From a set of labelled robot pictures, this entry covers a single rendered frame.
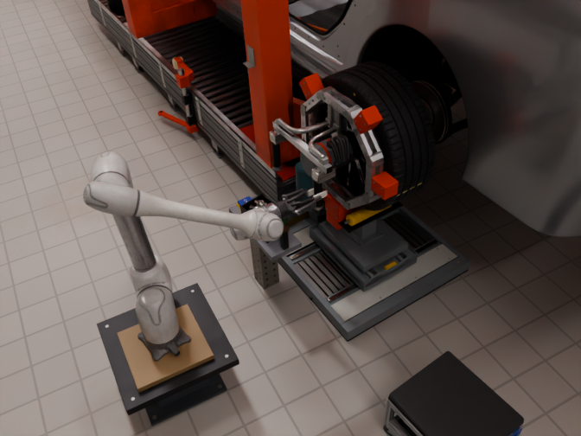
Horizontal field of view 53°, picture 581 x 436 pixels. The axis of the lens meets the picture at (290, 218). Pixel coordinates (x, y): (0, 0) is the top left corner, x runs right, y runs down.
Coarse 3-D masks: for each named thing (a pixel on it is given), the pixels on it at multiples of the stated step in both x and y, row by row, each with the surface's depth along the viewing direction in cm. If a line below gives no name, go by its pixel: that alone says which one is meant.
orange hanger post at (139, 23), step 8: (128, 0) 412; (136, 0) 415; (144, 0) 419; (128, 8) 418; (136, 8) 418; (144, 8) 421; (128, 16) 428; (136, 16) 421; (144, 16) 425; (152, 16) 429; (128, 24) 436; (136, 24) 425; (144, 24) 428; (152, 24) 432; (136, 32) 429; (144, 32) 432; (152, 32) 436
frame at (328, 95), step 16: (320, 96) 253; (336, 96) 250; (304, 112) 272; (352, 112) 238; (352, 128) 242; (368, 144) 239; (368, 160) 240; (368, 176) 247; (336, 192) 278; (368, 192) 251
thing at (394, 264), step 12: (312, 228) 328; (324, 240) 321; (336, 252) 315; (408, 252) 312; (348, 264) 308; (384, 264) 307; (396, 264) 303; (408, 264) 310; (348, 276) 308; (360, 276) 301; (372, 276) 298; (384, 276) 303
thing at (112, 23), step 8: (88, 0) 551; (96, 0) 526; (104, 0) 552; (96, 8) 537; (104, 8) 513; (96, 16) 551; (104, 16) 525; (112, 16) 499; (120, 16) 525; (104, 24) 535; (112, 24) 509; (120, 24) 487; (112, 32) 520; (120, 32) 497; (120, 40) 508; (120, 48) 520
